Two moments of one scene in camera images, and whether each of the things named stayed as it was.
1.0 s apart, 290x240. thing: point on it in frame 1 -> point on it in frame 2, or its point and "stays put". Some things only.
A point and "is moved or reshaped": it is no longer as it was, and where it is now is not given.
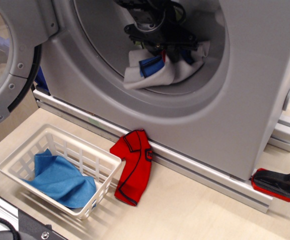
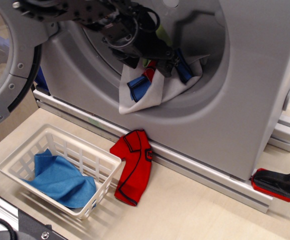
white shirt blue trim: [171, 72] -> [162, 89]
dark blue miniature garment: [149, 65] -> [140, 87]
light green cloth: [178, 15] is moved or reshaped
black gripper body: [174, 38] -> [130, 37]
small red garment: [163, 54] is moved or reshaped
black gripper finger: [174, 52] -> [165, 67]
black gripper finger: [155, 50] -> [131, 61]
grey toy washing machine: [223, 114] stays put
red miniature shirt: [136, 151] stays put
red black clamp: [285, 187] stays put
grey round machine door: [14, 30] stays put
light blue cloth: [60, 180] stays put
